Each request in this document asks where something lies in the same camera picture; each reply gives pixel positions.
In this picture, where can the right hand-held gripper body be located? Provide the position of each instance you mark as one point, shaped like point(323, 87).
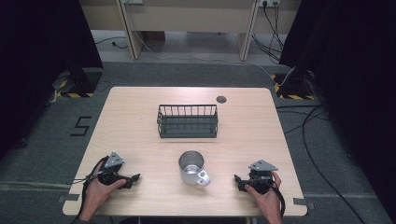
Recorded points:
point(261, 179)

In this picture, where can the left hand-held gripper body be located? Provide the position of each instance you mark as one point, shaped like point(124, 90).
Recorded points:
point(109, 174)

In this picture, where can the person's left hand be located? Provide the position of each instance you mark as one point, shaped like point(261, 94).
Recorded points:
point(96, 193)

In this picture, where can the person's right hand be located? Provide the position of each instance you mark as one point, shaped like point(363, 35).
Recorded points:
point(267, 200)

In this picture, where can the grey tape strip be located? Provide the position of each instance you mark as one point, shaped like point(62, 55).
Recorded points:
point(71, 197)
point(302, 202)

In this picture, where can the black stand base striped tape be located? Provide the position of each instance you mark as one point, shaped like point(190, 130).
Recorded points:
point(295, 85)
point(81, 81)

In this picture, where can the black curtain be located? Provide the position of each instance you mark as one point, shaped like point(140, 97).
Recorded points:
point(355, 77)
point(40, 56)

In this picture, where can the beige wooden desk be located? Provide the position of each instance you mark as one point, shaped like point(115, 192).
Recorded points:
point(186, 15)

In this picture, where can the white power strip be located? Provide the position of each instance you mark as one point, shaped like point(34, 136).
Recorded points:
point(132, 1)

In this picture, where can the white wall power socket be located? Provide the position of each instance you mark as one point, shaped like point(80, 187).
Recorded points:
point(269, 2)

